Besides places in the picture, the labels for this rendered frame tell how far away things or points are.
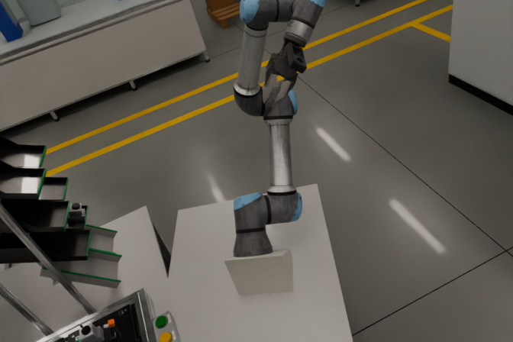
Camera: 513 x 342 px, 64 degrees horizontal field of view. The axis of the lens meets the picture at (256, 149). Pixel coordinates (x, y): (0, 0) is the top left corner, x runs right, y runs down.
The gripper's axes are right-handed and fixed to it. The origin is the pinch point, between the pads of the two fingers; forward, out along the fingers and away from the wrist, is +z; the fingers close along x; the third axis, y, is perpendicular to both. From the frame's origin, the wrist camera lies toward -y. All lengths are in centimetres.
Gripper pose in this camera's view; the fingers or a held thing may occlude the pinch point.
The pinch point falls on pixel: (269, 101)
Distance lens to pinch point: 124.1
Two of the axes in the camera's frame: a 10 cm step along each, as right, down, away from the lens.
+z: -4.0, 9.0, 1.4
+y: -2.3, -2.5, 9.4
